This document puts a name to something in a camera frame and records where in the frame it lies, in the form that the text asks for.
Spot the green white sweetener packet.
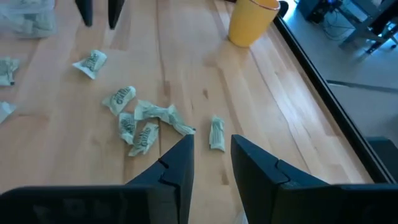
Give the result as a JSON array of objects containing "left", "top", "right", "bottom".
[
  {"left": 209, "top": 114, "right": 226, "bottom": 152},
  {"left": 23, "top": 14, "right": 55, "bottom": 35},
  {"left": 128, "top": 122, "right": 160, "bottom": 157},
  {"left": 0, "top": 101, "right": 17, "bottom": 124},
  {"left": 0, "top": 57, "right": 20, "bottom": 87},
  {"left": 167, "top": 105, "right": 197, "bottom": 136},
  {"left": 118, "top": 111, "right": 137, "bottom": 146},
  {"left": 72, "top": 49, "right": 108, "bottom": 80},
  {"left": 134, "top": 99, "right": 171, "bottom": 121},
  {"left": 101, "top": 86, "right": 137, "bottom": 116}
]

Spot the black computer tower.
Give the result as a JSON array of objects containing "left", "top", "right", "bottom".
[{"left": 297, "top": 0, "right": 338, "bottom": 24}]

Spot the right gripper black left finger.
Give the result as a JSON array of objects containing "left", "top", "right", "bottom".
[{"left": 0, "top": 134, "right": 195, "bottom": 224}]

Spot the grey metal workbench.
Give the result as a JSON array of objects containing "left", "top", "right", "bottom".
[{"left": 337, "top": 0, "right": 398, "bottom": 55}]

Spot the yellow plastic cup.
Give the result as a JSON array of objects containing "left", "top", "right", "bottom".
[{"left": 228, "top": 0, "right": 280, "bottom": 48}]

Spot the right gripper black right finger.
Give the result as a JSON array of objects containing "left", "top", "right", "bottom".
[{"left": 231, "top": 134, "right": 398, "bottom": 224}]

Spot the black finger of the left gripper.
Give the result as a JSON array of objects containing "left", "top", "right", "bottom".
[
  {"left": 75, "top": 0, "right": 93, "bottom": 27},
  {"left": 108, "top": 0, "right": 125, "bottom": 30}
]

